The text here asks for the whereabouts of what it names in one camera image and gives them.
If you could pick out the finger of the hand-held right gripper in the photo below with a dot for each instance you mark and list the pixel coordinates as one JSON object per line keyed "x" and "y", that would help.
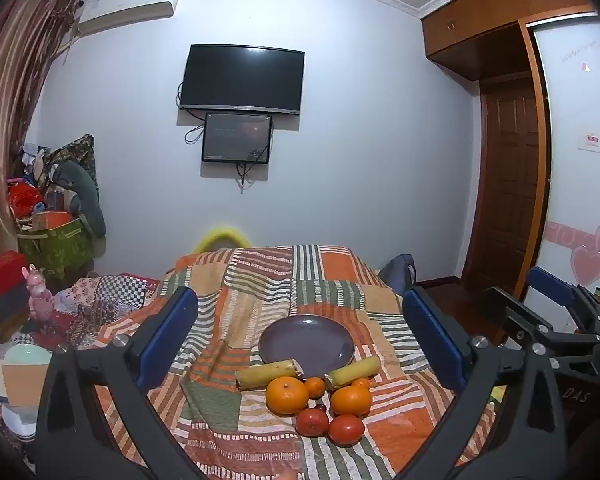
{"x": 510, "y": 315}
{"x": 550, "y": 282}

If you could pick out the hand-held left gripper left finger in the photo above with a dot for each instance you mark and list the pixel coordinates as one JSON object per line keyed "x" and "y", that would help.
{"x": 167, "y": 340}

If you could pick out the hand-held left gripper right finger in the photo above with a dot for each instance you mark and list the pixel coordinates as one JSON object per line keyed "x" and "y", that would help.
{"x": 432, "y": 340}

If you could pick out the large orange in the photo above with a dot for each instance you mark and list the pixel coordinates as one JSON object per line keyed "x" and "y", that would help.
{"x": 351, "y": 400}
{"x": 287, "y": 395}

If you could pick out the large red tomato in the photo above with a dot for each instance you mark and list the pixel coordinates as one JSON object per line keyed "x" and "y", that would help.
{"x": 346, "y": 430}

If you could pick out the purple plate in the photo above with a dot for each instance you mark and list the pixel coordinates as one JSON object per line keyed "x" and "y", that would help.
{"x": 307, "y": 345}

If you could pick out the small red tomato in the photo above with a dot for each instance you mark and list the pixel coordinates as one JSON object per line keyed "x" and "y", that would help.
{"x": 311, "y": 421}

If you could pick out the checkered floral quilt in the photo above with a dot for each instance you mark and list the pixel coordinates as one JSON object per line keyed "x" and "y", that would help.
{"x": 115, "y": 290}

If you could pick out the blue bag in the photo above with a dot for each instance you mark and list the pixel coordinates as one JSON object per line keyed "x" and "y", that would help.
{"x": 397, "y": 272}

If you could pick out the small mandarin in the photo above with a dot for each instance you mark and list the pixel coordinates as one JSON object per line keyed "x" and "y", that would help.
{"x": 361, "y": 383}
{"x": 315, "y": 386}

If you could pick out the white heart-print wardrobe door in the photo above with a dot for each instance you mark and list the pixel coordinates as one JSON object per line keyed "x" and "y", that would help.
{"x": 580, "y": 200}

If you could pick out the brown wooden door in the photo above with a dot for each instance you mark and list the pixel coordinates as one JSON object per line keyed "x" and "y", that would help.
{"x": 510, "y": 185}

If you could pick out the striped patchwork blanket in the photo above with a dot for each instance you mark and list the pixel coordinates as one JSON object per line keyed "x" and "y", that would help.
{"x": 330, "y": 280}

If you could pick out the pink rabbit toy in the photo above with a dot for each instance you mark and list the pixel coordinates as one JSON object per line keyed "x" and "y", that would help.
{"x": 40, "y": 300}

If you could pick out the pale green round container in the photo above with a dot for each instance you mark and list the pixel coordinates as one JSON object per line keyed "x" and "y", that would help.
{"x": 25, "y": 355}

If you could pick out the green storage box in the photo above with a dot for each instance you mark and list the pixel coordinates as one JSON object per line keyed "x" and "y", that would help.
{"x": 55, "y": 247}

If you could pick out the red white sticker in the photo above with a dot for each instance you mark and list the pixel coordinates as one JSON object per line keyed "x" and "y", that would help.
{"x": 592, "y": 141}

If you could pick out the tan cardboard piece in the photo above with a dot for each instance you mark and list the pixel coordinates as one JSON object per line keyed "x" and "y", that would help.
{"x": 25, "y": 385}

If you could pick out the orange box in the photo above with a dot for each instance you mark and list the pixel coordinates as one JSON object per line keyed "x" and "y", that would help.
{"x": 52, "y": 220}

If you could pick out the grey plush toy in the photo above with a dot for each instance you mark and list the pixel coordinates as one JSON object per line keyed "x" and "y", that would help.
{"x": 85, "y": 195}

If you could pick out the red gift box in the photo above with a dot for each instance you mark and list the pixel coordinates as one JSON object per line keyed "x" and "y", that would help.
{"x": 2, "y": 272}

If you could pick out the red plastic bag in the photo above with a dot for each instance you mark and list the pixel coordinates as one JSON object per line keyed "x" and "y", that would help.
{"x": 25, "y": 200}

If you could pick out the camouflage cushion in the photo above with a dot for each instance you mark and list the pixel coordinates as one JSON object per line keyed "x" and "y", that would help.
{"x": 77, "y": 152}

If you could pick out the small black monitor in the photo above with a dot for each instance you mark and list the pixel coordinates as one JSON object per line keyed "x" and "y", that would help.
{"x": 237, "y": 137}

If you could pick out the wooden overhead cabinet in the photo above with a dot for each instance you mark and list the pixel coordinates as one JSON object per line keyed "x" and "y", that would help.
{"x": 480, "y": 15}

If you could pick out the striped brown curtain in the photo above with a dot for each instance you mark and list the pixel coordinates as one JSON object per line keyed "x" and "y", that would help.
{"x": 10, "y": 110}

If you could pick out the white air conditioner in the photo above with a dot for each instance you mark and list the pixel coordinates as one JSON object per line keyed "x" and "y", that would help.
{"x": 125, "y": 12}

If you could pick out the wall-mounted black television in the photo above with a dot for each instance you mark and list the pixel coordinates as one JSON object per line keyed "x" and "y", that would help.
{"x": 240, "y": 77}

